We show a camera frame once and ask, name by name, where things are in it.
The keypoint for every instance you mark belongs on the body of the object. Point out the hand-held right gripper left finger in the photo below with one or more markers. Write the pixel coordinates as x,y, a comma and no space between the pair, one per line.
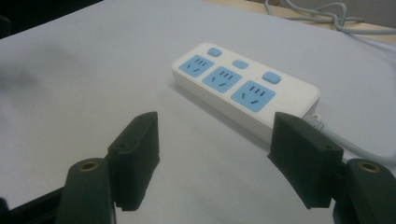
137,155

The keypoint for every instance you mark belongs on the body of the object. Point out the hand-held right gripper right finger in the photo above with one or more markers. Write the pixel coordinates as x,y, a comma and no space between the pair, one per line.
303,155

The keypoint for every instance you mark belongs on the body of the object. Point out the white and blue power strip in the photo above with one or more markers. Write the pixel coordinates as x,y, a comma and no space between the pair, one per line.
289,96

